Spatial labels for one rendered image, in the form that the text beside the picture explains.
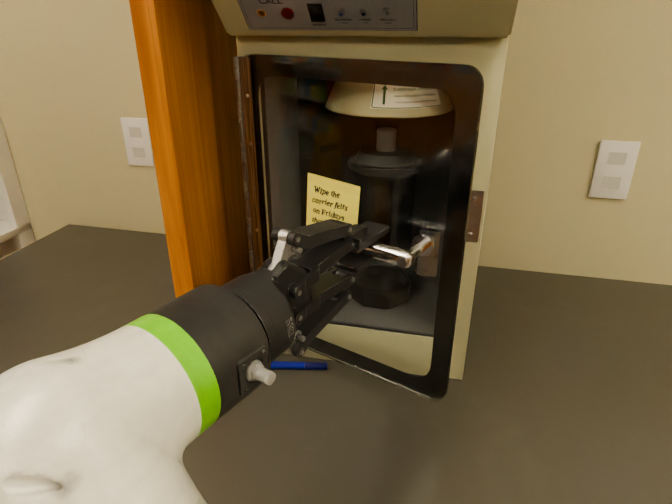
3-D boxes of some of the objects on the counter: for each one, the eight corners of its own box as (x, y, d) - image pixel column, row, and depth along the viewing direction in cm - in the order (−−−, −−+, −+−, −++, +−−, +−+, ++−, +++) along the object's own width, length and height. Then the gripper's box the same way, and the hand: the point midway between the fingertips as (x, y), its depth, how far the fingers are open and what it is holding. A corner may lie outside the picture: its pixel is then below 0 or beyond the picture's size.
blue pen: (237, 365, 78) (237, 359, 77) (327, 366, 77) (327, 360, 77) (236, 369, 77) (235, 363, 76) (327, 371, 76) (327, 365, 76)
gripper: (272, 421, 41) (403, 299, 59) (261, 263, 35) (411, 180, 53) (208, 387, 45) (349, 282, 63) (188, 239, 39) (351, 169, 57)
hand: (362, 246), depth 55 cm, fingers closed, pressing on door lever
